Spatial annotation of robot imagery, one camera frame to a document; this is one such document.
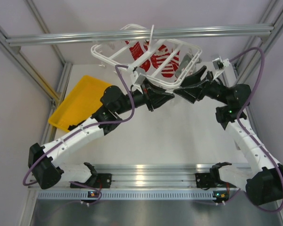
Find black sock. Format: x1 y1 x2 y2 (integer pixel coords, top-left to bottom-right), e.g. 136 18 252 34
68 121 84 131

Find grey sock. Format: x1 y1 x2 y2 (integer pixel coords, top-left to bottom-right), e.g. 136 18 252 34
175 53 192 78

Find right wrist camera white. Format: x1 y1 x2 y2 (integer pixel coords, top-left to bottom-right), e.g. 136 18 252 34
212 55 231 78

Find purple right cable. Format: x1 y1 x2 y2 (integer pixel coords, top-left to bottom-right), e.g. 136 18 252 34
230 46 283 214

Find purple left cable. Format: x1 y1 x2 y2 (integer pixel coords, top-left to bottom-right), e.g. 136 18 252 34
22 64 135 186

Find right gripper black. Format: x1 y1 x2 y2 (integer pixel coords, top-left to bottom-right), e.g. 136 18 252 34
174 66 230 105

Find aluminium top crossbar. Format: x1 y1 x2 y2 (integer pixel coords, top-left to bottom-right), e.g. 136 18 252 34
6 24 274 46

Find white plastic clip hanger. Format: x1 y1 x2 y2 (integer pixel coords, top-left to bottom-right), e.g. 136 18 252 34
91 38 202 91

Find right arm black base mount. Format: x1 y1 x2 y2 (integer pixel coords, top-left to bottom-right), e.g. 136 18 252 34
195 173 225 190

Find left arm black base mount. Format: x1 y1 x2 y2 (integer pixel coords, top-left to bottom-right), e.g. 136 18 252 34
70 173 112 188

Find grey slotted cable duct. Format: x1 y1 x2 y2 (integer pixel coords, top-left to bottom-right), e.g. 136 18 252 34
37 190 236 200

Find purple cable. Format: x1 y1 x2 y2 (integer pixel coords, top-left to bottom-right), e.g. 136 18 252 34
22 64 135 186
230 46 283 214

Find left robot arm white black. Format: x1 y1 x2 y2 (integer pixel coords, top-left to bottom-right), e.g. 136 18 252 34
28 80 175 189

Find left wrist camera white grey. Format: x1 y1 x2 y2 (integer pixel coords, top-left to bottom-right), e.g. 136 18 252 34
130 67 146 92

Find red white striped sock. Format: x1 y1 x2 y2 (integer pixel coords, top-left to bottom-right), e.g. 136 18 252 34
141 40 169 72
161 51 180 78

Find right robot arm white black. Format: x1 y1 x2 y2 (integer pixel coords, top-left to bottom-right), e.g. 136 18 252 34
174 66 283 207

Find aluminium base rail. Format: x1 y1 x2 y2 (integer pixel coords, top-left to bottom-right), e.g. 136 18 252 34
28 163 258 191

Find red snowflake sock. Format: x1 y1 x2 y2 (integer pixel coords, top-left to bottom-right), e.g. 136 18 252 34
129 42 144 60

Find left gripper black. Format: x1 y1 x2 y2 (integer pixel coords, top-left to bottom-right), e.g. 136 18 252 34
115 78 174 114

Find yellow plastic tray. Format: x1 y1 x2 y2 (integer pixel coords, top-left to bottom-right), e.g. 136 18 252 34
48 75 111 132

